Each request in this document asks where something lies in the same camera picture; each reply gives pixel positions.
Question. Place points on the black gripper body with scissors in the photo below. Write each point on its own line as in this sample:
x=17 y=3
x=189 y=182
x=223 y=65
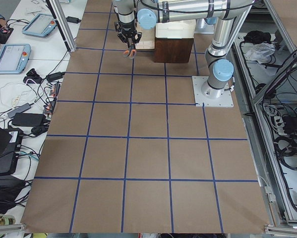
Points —
x=126 y=31

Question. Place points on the orange handled scissors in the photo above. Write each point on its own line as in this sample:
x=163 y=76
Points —
x=130 y=52

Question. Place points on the dark brown wooden cabinet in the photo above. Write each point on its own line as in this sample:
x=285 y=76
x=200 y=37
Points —
x=172 y=50

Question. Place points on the white plastic tray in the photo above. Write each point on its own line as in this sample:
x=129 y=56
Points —
x=176 y=30

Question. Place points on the black power adapter brick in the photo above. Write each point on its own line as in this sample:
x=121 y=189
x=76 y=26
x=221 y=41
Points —
x=74 y=20

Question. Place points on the blue teach pendant far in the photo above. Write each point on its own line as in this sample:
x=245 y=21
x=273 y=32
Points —
x=40 y=26

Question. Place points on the blue teach pendant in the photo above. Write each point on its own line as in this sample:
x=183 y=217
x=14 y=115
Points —
x=14 y=58
x=40 y=26

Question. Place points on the brown paper mat blue grid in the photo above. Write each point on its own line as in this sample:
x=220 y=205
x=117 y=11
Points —
x=128 y=151

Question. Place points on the blue teach pendant near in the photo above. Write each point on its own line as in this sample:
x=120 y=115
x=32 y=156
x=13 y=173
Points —
x=14 y=58

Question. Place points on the grey usb hub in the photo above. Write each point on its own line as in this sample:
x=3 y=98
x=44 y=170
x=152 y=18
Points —
x=19 y=109

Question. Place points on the large black power brick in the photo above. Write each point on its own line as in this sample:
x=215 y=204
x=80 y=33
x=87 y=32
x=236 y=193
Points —
x=28 y=119

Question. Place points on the white crumpled cloth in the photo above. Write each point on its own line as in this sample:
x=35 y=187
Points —
x=260 y=53

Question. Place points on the black laptop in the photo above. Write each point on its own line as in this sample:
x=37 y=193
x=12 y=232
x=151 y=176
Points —
x=10 y=143

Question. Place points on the aluminium frame post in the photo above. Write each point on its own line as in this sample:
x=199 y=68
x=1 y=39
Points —
x=61 y=21

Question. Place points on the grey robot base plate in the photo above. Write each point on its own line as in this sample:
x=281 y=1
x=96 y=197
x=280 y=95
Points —
x=205 y=96

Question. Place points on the aluminium side frame rail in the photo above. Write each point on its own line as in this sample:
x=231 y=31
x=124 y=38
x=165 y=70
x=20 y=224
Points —
x=268 y=101

